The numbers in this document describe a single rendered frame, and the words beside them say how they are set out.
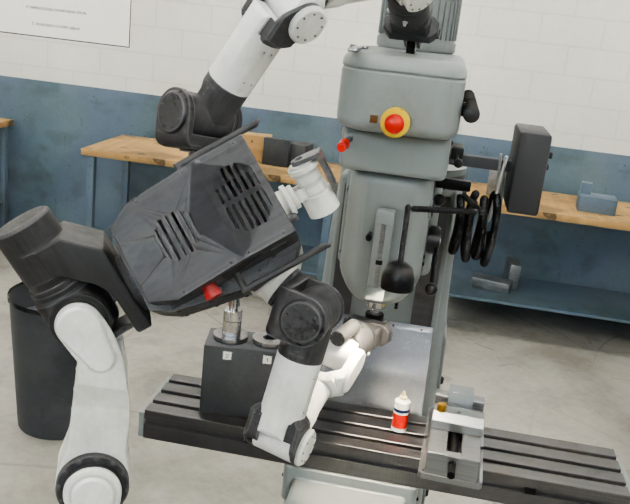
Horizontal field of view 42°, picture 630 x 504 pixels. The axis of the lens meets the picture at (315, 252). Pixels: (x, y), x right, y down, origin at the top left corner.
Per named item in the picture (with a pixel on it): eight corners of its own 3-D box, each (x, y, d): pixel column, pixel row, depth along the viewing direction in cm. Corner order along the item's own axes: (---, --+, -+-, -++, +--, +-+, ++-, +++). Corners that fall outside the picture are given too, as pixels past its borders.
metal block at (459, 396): (470, 418, 204) (473, 396, 202) (445, 413, 205) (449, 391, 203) (470, 409, 209) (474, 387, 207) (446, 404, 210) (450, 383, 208)
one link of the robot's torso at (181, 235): (154, 356, 138) (340, 253, 140) (64, 183, 143) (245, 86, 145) (185, 359, 167) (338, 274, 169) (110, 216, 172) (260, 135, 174)
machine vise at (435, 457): (481, 490, 189) (489, 448, 185) (416, 477, 191) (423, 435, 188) (483, 421, 221) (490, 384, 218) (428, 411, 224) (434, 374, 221)
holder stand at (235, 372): (284, 421, 210) (292, 349, 204) (198, 412, 210) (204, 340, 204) (287, 400, 221) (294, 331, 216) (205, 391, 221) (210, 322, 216)
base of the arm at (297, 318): (298, 366, 150) (336, 320, 147) (245, 319, 151) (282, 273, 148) (319, 345, 164) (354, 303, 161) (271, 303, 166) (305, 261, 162)
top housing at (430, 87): (457, 144, 168) (470, 64, 163) (331, 128, 171) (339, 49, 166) (456, 119, 212) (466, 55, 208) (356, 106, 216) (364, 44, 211)
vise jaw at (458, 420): (481, 437, 198) (484, 423, 197) (430, 427, 200) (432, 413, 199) (482, 426, 204) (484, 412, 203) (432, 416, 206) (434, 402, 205)
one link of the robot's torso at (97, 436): (57, 530, 161) (35, 309, 147) (62, 480, 178) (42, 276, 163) (136, 520, 165) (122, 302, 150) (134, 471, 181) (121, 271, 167)
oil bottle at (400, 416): (405, 434, 210) (411, 395, 207) (390, 431, 211) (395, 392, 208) (406, 427, 214) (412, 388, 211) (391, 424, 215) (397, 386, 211)
